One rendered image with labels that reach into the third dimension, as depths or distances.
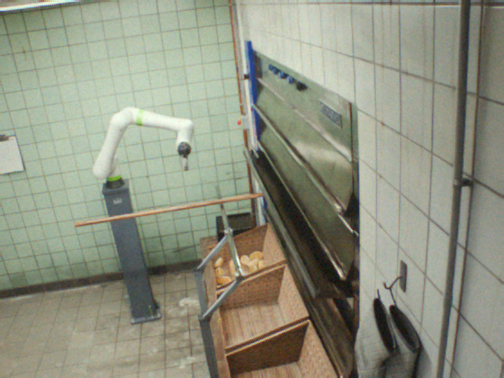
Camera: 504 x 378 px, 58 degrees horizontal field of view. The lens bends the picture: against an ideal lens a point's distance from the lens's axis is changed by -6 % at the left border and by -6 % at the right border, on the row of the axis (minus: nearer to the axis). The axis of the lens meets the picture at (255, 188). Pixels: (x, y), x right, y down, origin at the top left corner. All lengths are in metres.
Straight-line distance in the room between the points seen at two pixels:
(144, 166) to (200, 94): 0.80
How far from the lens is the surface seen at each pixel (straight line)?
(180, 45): 4.10
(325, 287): 1.80
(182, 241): 4.60
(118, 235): 3.80
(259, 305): 3.13
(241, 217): 3.83
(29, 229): 4.73
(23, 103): 4.34
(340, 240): 1.84
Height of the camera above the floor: 2.44
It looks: 22 degrees down
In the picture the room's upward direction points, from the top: 6 degrees counter-clockwise
